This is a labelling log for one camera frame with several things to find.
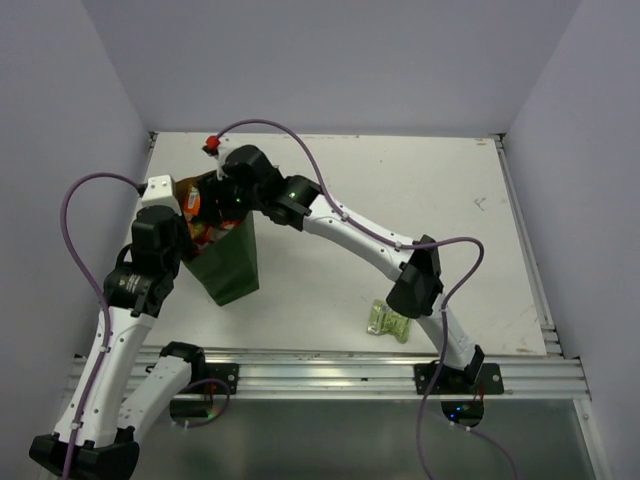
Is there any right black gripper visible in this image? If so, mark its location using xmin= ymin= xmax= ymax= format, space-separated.
xmin=197 ymin=168 xmax=264 ymax=227

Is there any orange snack packet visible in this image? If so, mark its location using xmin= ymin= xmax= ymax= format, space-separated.
xmin=181 ymin=179 xmax=242 ymax=250

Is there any green paper bag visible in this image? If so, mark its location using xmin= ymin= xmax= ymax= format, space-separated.
xmin=176 ymin=171 xmax=259 ymax=306

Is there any green candy packet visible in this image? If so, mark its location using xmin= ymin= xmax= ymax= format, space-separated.
xmin=367 ymin=299 xmax=411 ymax=344

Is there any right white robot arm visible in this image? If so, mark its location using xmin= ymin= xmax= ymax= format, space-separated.
xmin=197 ymin=136 xmax=484 ymax=393

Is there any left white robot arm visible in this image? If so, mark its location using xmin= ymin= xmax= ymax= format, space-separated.
xmin=29 ymin=206 xmax=208 ymax=479

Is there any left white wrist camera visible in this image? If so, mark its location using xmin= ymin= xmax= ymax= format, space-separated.
xmin=141 ymin=175 xmax=182 ymax=215

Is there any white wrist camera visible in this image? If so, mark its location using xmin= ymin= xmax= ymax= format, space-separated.
xmin=141 ymin=175 xmax=182 ymax=215
xmin=202 ymin=135 xmax=238 ymax=180

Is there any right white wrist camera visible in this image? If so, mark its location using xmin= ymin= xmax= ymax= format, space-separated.
xmin=202 ymin=135 xmax=238 ymax=180

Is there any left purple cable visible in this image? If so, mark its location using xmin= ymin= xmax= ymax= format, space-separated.
xmin=54 ymin=172 xmax=232 ymax=480

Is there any purple cable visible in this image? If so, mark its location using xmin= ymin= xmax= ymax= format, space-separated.
xmin=214 ymin=118 xmax=521 ymax=480
xmin=54 ymin=172 xmax=232 ymax=480

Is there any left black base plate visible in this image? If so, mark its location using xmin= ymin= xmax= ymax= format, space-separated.
xmin=170 ymin=363 xmax=239 ymax=397

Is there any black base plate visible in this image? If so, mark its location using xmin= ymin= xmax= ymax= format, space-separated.
xmin=413 ymin=361 xmax=505 ymax=395
xmin=170 ymin=363 xmax=239 ymax=397

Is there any aluminium front rail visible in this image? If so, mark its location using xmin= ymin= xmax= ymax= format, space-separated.
xmin=69 ymin=344 xmax=591 ymax=401

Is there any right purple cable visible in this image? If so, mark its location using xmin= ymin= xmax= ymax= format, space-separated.
xmin=214 ymin=118 xmax=521 ymax=480

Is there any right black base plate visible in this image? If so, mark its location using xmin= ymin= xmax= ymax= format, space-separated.
xmin=413 ymin=361 xmax=505 ymax=395

